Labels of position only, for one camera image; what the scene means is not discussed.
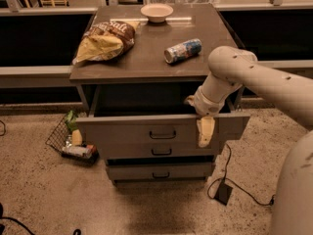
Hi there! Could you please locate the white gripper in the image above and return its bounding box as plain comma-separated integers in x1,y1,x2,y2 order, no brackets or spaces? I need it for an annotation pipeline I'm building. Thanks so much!
184,87,224,148

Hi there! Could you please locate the grey top drawer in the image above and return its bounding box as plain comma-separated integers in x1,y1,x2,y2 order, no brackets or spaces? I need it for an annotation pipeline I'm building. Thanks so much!
77,82,249,146

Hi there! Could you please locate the grey drawer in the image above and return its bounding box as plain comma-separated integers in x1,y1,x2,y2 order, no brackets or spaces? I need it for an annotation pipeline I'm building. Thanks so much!
77,82,249,146
98,141,225,160
107,163,215,181

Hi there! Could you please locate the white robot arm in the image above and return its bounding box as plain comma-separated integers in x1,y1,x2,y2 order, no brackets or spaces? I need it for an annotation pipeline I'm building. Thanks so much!
187,46,313,235

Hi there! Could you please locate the grey drawer cabinet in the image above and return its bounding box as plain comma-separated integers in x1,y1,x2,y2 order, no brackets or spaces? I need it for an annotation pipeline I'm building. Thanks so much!
69,3,254,187

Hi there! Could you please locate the grey middle drawer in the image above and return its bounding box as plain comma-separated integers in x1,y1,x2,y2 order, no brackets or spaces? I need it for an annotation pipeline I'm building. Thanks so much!
98,141,225,160

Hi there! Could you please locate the grey bottom drawer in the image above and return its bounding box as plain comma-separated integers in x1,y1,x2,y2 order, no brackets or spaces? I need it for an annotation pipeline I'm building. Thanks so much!
107,163,215,181

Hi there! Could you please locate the blue white can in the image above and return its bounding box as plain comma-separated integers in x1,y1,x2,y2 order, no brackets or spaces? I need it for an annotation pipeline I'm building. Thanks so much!
164,38,202,64

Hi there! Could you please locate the black floor box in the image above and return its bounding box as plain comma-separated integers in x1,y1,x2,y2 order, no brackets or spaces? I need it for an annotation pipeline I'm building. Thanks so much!
214,180,233,206

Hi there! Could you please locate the white bowl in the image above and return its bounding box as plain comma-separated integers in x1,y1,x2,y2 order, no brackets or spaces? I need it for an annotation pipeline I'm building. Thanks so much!
141,3,173,24

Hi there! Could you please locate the brown yellow chip bag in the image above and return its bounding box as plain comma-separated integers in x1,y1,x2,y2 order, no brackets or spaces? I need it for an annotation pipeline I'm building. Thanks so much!
72,21,140,65

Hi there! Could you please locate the silver can in basket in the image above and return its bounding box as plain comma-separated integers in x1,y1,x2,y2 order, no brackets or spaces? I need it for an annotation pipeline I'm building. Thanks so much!
62,146,92,159

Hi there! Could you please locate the yellow sponge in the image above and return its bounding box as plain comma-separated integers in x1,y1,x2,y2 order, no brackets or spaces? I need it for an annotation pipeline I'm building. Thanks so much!
71,129,82,146

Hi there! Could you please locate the green snack bag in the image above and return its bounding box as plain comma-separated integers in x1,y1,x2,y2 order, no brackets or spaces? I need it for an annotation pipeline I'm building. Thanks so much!
65,111,77,132

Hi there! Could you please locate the metal railing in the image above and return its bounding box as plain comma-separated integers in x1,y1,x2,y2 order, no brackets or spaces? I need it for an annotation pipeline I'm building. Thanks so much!
0,0,313,88

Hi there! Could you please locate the black floor cable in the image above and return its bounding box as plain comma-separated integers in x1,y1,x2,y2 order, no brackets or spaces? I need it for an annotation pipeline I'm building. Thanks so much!
206,143,276,208

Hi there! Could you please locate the black wire basket left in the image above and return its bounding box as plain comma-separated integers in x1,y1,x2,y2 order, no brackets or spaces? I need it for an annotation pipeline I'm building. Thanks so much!
45,117,99,165

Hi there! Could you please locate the black cable bottom left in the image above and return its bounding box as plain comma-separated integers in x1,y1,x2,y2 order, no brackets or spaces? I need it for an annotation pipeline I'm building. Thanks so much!
0,202,82,235

